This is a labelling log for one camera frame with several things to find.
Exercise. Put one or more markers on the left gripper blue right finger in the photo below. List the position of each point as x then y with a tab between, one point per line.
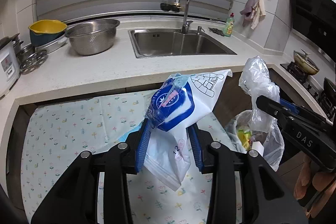
196	146

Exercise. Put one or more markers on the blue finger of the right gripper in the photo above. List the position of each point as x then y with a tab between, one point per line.
290	106

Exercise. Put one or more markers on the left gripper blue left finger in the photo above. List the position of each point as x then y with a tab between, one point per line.
143	138

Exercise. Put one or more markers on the white blue plastic bag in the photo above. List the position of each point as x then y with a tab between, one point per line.
181	101

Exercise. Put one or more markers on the clear plastic bag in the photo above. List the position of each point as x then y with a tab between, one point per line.
255	82

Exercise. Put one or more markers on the trash bin with plastic liner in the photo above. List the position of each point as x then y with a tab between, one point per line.
272	142

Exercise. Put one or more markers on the chrome kitchen faucet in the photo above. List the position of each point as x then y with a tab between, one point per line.
175	6

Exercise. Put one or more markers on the person's right hand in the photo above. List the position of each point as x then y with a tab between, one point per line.
320	181

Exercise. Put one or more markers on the black gas stove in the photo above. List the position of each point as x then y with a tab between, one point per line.
327	104

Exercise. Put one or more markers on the black wok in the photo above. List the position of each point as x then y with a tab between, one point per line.
329	88

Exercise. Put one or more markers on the beige pan with glass lid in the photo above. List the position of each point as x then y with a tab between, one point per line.
305	63

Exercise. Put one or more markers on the yellow green snack wrapper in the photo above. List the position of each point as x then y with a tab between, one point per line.
244	134

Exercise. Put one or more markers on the floral light blue tablecloth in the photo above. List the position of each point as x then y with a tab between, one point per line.
56	134

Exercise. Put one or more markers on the black range hood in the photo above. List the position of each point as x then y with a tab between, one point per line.
315	20

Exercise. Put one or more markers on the stainless steel sink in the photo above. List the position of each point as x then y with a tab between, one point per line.
170	42

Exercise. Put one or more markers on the beige hanging cloth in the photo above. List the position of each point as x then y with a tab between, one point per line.
258	11

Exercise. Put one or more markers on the dark scouring pad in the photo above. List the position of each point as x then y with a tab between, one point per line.
216	31

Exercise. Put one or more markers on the soap dispenser pump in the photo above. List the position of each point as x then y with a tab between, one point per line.
200	30

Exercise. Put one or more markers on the green dish soap bottle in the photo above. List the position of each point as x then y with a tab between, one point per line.
228	28

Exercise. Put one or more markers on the purple hanging cloth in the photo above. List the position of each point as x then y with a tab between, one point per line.
247	12

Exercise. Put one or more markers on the stainless steel colander bowl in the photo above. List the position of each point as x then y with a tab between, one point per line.
93	37

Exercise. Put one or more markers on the round steel steamer rack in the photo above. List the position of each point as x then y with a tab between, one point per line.
33	62

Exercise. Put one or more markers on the yellow blue mixing bowl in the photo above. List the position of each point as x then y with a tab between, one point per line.
45	31

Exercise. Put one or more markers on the white rice cooker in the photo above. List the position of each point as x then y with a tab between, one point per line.
9	68

